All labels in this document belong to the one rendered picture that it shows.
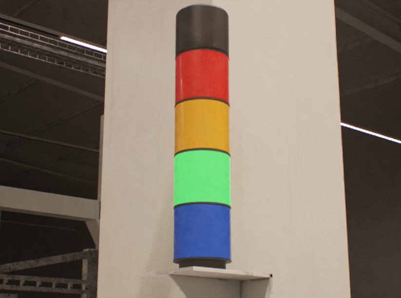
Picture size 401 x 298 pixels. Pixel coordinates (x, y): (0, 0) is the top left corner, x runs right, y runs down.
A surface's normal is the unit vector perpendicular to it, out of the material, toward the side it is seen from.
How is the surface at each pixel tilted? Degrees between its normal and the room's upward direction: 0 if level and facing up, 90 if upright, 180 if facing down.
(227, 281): 90
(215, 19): 90
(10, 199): 90
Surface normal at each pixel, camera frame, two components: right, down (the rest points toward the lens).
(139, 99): -0.76, -0.18
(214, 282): 0.65, -0.21
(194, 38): -0.28, -0.26
